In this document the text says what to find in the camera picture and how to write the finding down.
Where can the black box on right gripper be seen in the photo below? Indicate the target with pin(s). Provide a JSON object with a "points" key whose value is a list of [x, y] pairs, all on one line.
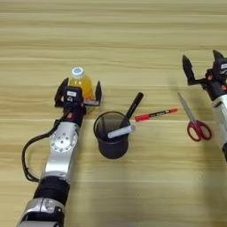
{"points": [[221, 72]]}

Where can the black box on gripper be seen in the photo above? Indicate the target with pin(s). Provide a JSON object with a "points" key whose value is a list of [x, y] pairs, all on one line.
{"points": [[73, 95], [221, 72]]}

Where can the orange juice bottle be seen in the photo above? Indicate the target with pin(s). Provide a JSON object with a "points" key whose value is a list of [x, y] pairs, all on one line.
{"points": [[84, 82]]}

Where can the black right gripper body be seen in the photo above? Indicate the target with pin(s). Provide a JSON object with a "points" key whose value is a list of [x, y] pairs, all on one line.
{"points": [[217, 88]]}

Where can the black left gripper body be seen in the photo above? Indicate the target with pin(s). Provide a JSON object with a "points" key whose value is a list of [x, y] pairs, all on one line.
{"points": [[75, 113]]}

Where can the red marker pen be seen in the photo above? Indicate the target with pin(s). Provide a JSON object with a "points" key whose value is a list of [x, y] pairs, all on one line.
{"points": [[155, 115]]}

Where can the black mesh pen holder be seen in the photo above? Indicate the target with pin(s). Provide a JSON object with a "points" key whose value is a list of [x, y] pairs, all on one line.
{"points": [[113, 149]]}

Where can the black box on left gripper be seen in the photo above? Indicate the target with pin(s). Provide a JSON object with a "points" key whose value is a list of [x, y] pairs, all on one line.
{"points": [[73, 95]]}

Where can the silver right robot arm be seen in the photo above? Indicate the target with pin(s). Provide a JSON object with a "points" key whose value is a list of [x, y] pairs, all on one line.
{"points": [[221, 118]]}

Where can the black marker pen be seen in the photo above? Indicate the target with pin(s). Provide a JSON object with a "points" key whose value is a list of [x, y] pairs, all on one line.
{"points": [[133, 106]]}

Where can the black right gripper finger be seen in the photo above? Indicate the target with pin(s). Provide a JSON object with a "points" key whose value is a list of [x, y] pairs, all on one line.
{"points": [[217, 56], [188, 71]]}

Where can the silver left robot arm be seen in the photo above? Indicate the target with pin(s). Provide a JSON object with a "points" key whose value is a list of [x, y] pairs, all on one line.
{"points": [[62, 153]]}

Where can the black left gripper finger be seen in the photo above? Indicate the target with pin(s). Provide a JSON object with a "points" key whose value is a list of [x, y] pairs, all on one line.
{"points": [[98, 93], [59, 94]]}

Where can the white marker with black cap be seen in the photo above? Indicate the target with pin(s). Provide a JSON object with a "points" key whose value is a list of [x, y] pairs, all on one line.
{"points": [[121, 131]]}

